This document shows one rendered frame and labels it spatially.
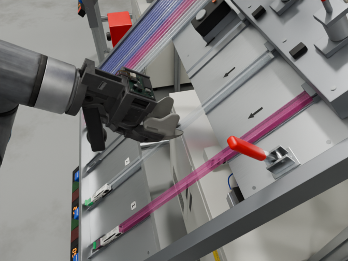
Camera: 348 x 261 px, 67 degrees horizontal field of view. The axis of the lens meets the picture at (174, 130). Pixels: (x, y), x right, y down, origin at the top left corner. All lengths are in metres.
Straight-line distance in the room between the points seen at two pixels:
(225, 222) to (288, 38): 0.26
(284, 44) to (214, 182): 0.53
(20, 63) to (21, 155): 1.54
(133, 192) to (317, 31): 0.42
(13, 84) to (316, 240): 0.75
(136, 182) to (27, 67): 0.31
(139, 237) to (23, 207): 1.20
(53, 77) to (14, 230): 1.30
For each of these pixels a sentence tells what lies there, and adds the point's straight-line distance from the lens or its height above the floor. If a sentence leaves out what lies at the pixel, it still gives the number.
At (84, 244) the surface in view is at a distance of 0.65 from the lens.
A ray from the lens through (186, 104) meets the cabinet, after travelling 1.04.
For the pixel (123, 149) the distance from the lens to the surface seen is 0.64.
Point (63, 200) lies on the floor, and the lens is 1.60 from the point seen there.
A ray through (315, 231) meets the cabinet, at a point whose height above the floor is 0.62.
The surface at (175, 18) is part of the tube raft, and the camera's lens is 0.73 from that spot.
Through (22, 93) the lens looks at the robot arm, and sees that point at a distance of 0.39.
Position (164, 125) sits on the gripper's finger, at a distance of 0.46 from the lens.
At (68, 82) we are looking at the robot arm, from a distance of 0.39.
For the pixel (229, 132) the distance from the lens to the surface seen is 0.44.
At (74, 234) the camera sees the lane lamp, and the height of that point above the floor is 0.66.
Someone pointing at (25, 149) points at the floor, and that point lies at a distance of 1.92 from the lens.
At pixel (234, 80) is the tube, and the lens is 0.47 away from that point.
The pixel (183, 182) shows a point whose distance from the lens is 0.45.
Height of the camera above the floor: 1.31
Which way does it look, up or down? 47 degrees down
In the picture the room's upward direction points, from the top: straight up
